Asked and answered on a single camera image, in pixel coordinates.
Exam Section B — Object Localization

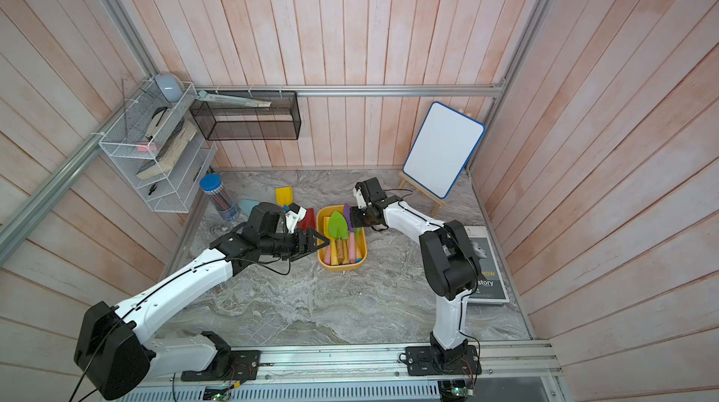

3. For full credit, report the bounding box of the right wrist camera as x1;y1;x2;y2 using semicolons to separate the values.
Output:
353;183;367;210

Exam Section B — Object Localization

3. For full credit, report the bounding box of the red square shovel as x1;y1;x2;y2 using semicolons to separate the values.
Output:
297;208;316;230

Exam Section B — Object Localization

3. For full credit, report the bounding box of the yellow plastic storage box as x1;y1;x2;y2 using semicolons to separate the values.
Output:
316;205;368;272

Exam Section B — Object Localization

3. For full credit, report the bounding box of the blue lid pencil jar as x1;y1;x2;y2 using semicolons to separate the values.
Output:
200;173;239;222

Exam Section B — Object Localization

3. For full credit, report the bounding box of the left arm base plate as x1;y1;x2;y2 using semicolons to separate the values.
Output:
180;350;261;383

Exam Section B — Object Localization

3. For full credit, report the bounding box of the black wire basket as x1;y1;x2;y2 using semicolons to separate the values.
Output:
190;90;303;141

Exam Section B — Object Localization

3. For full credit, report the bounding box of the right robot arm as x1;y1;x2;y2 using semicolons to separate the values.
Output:
350;177;483;356

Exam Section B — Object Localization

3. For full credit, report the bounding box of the aluminium front rail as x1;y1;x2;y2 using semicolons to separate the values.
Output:
94;339;563;389

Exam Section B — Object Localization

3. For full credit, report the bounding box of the light green box on basket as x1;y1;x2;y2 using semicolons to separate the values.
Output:
196;90;271;109

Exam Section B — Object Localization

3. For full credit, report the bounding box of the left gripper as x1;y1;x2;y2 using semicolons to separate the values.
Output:
259;227;331;262

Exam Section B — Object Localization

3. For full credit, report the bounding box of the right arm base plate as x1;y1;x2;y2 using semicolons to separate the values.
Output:
398;342;482;377

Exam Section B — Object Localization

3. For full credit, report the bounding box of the white wire shelf rack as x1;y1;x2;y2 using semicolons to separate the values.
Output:
99;78;217;214

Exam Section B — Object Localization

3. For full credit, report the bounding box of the book on wire shelf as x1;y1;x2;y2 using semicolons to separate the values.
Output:
136;119;197;180

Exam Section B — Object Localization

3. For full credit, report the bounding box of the large yellow plastic scoop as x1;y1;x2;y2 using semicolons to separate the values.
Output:
323;217;338;266

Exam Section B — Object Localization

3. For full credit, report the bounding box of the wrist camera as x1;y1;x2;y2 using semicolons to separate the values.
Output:
353;183;367;210
285;203;306;233

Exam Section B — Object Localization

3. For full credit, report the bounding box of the green shovel wooden handle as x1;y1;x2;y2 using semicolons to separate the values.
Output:
330;211;348;266

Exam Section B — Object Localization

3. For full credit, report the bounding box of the light blue plastic shovel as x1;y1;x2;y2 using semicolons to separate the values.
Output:
238;199;260;218

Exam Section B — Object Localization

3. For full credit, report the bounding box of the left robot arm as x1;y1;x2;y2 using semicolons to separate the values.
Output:
74;203;331;400

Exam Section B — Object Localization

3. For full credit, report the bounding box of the grey round bowl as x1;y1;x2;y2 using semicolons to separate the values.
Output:
154;72;185;104

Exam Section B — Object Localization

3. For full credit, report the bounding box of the Twins story book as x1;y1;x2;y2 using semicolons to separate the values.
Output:
465;226;509;306

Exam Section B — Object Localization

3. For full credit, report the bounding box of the yellow square shovel wooden handle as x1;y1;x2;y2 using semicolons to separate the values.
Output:
275;187;294;209

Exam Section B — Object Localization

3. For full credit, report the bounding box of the white board blue frame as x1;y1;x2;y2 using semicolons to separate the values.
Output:
402;102;485;200

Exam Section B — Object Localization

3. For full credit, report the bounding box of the wooden easel stand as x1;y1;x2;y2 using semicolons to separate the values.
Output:
399;171;446;218

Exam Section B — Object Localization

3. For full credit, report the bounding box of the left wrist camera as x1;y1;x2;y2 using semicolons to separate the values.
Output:
285;203;306;233

